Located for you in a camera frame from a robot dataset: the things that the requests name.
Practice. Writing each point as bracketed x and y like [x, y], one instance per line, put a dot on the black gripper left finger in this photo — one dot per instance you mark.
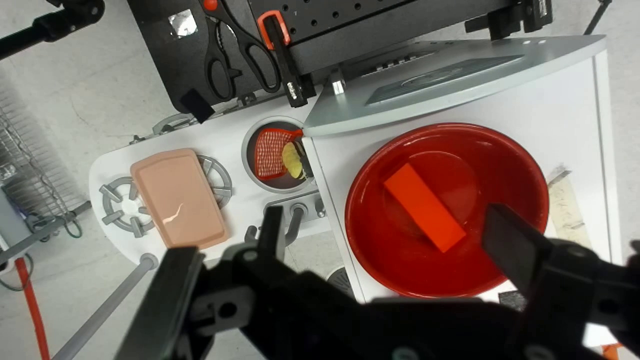
[166, 301]

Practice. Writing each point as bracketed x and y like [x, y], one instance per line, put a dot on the white toy kitchen counter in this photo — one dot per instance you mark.
[232, 143]

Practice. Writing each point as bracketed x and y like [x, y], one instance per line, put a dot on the grey toy stove burner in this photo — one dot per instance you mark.
[116, 206]

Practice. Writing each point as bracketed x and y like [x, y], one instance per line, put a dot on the red pole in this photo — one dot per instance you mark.
[32, 313]

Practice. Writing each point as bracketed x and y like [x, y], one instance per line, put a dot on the black tool case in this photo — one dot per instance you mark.
[166, 60]

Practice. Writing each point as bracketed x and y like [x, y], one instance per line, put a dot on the black foam block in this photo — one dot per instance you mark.
[196, 106]

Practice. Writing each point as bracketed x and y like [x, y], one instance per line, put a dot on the black perforated breadboard table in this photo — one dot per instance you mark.
[347, 13]

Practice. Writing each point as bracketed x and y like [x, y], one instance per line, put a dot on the red plastic bowl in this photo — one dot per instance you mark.
[393, 260]

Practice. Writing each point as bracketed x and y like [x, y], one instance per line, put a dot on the orange rectangular block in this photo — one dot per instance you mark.
[423, 206]

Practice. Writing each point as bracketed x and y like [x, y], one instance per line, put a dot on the grey metal cart frame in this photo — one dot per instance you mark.
[32, 227]

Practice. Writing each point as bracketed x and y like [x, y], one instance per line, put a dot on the pink plastic tray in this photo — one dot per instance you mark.
[181, 196]

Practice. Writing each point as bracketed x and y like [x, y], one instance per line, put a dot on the grey toy faucet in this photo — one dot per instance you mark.
[301, 217]

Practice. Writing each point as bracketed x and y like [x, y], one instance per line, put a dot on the black scissors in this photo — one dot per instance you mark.
[256, 53]

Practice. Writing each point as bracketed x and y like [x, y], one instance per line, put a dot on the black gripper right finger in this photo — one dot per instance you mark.
[513, 243]

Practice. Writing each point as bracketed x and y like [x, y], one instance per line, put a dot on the grey toy sink basin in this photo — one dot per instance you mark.
[267, 183]

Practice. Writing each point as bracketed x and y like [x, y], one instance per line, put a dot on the beige tape strip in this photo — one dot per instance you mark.
[571, 206]

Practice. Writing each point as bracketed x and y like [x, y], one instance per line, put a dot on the round grey floor cover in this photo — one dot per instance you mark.
[341, 283]

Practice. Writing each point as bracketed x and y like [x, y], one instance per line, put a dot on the white cabinet with grey panel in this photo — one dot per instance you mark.
[566, 106]

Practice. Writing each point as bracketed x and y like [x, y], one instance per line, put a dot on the yellow sponge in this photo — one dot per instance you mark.
[292, 162]

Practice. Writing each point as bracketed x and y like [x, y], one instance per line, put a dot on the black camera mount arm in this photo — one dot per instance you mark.
[52, 22]

